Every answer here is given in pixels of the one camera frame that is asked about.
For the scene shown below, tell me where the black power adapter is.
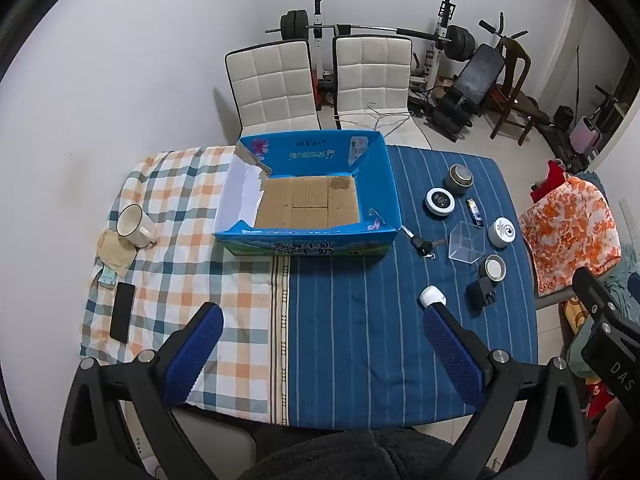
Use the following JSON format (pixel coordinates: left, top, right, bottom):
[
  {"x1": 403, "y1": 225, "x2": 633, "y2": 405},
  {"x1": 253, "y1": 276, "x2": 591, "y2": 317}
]
[{"x1": 466, "y1": 277, "x2": 499, "y2": 309}]

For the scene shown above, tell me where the black weight bench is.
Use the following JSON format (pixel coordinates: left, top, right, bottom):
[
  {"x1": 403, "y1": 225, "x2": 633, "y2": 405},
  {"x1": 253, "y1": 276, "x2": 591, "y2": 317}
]
[{"x1": 425, "y1": 42, "x2": 506, "y2": 143}]

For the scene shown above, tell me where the white barbell rack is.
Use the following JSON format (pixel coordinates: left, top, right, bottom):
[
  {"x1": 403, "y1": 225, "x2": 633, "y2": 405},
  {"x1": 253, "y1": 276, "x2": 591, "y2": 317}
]
[{"x1": 306, "y1": 0, "x2": 446, "y2": 111}]

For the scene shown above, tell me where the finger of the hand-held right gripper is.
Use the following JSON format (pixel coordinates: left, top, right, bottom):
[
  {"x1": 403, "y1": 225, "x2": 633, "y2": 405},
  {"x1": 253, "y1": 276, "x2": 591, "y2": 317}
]
[{"x1": 572, "y1": 266, "x2": 640, "y2": 342}]

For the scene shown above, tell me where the teal cloth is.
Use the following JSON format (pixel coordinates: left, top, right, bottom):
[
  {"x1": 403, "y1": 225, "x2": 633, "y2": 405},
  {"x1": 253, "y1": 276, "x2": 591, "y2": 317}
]
[{"x1": 599, "y1": 252, "x2": 640, "y2": 293}]

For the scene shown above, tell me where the small white case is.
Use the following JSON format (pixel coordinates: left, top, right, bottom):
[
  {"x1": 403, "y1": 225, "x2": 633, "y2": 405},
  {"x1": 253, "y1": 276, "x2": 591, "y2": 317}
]
[{"x1": 419, "y1": 285, "x2": 447, "y2": 308}]

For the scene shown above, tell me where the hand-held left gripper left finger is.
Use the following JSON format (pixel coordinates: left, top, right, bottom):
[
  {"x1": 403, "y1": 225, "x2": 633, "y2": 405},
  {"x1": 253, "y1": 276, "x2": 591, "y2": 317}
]
[{"x1": 57, "y1": 301, "x2": 226, "y2": 480}]

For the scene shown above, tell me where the white mug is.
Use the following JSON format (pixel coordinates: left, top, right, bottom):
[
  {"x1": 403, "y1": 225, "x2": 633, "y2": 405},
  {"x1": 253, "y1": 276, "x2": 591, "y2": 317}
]
[{"x1": 116, "y1": 204, "x2": 157, "y2": 249}]

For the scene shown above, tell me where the orange floral blanket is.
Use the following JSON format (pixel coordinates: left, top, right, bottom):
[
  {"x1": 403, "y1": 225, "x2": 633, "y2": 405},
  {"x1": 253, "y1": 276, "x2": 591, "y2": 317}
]
[{"x1": 518, "y1": 175, "x2": 622, "y2": 297}]

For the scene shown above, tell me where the person's dark fleece clothing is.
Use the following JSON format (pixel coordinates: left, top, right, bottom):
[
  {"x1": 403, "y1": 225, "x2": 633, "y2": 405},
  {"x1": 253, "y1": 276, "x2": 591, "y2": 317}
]
[{"x1": 250, "y1": 427, "x2": 461, "y2": 480}]

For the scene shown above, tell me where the yellow and red toy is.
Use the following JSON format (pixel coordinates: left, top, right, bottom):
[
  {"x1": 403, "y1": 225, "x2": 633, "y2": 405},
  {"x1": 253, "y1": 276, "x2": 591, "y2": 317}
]
[{"x1": 564, "y1": 296, "x2": 618, "y2": 420}]

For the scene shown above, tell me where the red cloth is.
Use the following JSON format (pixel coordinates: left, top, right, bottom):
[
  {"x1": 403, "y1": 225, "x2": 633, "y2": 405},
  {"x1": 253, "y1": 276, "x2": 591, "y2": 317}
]
[{"x1": 530, "y1": 160, "x2": 567, "y2": 203}]

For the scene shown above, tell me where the blue cardboard box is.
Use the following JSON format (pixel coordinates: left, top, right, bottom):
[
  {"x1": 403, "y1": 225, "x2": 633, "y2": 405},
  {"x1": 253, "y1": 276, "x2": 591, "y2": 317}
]
[{"x1": 213, "y1": 130, "x2": 404, "y2": 257}]

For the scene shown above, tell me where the silver tin with white lid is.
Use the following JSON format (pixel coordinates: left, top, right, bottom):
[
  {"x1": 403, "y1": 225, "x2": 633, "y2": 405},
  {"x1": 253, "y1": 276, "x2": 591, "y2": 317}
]
[{"x1": 478, "y1": 254, "x2": 507, "y2": 283}]

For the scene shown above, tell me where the black round tin white rim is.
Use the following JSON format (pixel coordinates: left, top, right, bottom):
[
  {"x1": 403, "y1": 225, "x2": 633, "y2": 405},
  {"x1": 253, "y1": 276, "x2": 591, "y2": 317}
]
[{"x1": 425, "y1": 187, "x2": 455, "y2": 217}]

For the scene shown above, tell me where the white padded chair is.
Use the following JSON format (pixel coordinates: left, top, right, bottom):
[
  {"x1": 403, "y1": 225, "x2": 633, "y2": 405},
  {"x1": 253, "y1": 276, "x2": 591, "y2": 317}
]
[
  {"x1": 332, "y1": 35, "x2": 431, "y2": 149},
  {"x1": 224, "y1": 40, "x2": 322, "y2": 136}
]

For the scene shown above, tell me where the brown wooden chair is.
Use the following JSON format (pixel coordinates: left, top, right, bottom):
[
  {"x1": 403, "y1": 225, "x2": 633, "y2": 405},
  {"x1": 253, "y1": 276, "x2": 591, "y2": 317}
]
[{"x1": 487, "y1": 37, "x2": 542, "y2": 147}]

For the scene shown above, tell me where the orange checked cloth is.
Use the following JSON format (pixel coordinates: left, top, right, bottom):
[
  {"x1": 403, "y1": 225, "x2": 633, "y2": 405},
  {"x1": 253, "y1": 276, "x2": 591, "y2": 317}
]
[{"x1": 80, "y1": 146, "x2": 291, "y2": 421}]

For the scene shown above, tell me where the beige folded cloth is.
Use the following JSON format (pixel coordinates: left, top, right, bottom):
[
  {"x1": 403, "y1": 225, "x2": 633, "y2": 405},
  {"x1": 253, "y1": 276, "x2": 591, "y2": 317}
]
[{"x1": 96, "y1": 229, "x2": 137, "y2": 278}]

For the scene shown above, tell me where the black smartphone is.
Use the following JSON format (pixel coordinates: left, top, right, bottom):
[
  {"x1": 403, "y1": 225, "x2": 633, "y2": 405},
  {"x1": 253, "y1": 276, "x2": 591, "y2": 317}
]
[{"x1": 109, "y1": 282, "x2": 136, "y2": 344}]

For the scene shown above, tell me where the barbell with black plates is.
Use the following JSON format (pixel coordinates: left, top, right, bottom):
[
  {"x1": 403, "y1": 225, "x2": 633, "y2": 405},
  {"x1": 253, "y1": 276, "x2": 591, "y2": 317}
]
[{"x1": 265, "y1": 9, "x2": 476, "y2": 61}]

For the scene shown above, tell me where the blue striped cloth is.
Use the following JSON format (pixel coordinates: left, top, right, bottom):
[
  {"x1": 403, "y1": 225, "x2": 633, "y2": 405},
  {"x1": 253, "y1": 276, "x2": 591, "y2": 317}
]
[{"x1": 272, "y1": 145, "x2": 540, "y2": 431}]

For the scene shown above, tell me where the grey round metal tin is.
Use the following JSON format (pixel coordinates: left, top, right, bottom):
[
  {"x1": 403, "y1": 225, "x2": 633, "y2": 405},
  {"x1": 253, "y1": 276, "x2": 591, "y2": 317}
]
[{"x1": 443, "y1": 164, "x2": 475, "y2": 196}]

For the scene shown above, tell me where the white round tin black logo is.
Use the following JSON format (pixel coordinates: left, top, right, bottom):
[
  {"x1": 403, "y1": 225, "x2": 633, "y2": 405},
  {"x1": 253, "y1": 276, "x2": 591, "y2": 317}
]
[{"x1": 488, "y1": 217, "x2": 519, "y2": 249}]

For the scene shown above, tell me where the white wire hanger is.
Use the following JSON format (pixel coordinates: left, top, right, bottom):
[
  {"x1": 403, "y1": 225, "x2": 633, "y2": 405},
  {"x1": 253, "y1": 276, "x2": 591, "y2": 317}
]
[{"x1": 334, "y1": 102, "x2": 416, "y2": 134}]

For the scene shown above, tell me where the clear plastic box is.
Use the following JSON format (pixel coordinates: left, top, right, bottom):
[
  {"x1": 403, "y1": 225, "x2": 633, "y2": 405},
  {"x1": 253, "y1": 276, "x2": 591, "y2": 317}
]
[{"x1": 448, "y1": 222, "x2": 485, "y2": 264}]

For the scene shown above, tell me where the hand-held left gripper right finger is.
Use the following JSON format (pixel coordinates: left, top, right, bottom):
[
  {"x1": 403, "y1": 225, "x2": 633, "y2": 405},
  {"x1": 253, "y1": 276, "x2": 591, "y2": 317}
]
[{"x1": 422, "y1": 302, "x2": 589, "y2": 480}]

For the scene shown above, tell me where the bunch of keys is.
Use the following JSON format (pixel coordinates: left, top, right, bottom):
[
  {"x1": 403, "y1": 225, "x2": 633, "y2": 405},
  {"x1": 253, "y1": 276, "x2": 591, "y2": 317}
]
[{"x1": 401, "y1": 226, "x2": 450, "y2": 260}]

